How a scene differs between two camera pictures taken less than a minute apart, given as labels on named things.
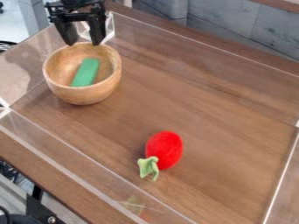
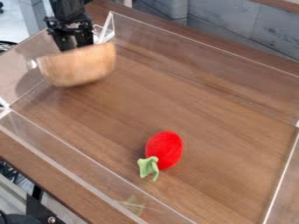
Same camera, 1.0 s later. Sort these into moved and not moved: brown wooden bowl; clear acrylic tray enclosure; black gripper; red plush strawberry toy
Moved: black gripper; brown wooden bowl
Not moved: red plush strawberry toy; clear acrylic tray enclosure
